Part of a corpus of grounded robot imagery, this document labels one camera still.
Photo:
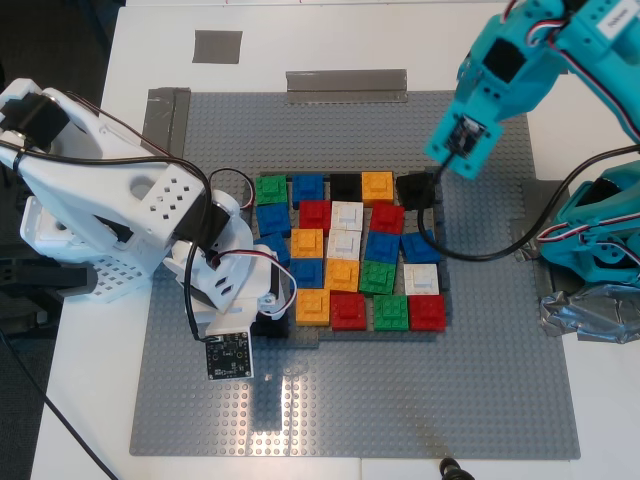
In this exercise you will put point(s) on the orange Lego cube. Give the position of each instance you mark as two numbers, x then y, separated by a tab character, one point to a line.
313	307
307	243
342	275
377	186

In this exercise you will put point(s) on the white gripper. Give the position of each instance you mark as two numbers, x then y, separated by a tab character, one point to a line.
270	325

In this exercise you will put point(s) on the black clamp knob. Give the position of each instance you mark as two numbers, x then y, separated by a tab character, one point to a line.
452	470

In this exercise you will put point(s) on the camera board in teal mount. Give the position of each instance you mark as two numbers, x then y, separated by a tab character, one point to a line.
467	132

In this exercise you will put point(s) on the crumpled silver tape wad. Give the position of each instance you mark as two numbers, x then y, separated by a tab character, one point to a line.
590	315

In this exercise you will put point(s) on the grey Lego baseplate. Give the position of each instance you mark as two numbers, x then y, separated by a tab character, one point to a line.
350	400

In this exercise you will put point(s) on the camera board in white mount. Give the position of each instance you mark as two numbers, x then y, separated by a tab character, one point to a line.
230	357

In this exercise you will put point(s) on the grey Lego brick frame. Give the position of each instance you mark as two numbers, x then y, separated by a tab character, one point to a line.
300	342

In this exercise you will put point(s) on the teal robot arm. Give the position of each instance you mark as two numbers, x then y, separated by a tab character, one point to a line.
600	50

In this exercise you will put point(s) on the wrinkled grey tape strips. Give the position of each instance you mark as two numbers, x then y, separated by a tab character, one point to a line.
530	245

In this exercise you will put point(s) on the square grey tape patch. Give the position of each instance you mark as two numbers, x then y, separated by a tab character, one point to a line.
217	46

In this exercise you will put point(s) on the green Lego cube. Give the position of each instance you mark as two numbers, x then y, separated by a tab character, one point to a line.
391	313
271	190
378	278

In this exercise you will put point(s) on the blue Lego cube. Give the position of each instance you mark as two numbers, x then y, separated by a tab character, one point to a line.
382	247
267	242
420	247
310	274
307	188
273	220

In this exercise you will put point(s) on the wide grey tape strip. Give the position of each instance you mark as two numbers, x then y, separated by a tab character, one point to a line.
345	86

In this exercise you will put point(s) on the red Lego cube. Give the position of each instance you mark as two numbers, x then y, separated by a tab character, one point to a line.
316	215
387	218
348	312
427	313

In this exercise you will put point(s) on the black table clamp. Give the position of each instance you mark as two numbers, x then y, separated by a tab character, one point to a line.
30	275

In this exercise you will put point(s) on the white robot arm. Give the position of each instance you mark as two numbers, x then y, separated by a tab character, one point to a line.
110	190

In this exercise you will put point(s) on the white Lego cube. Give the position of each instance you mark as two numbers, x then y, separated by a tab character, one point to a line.
421	279
344	245
347	215

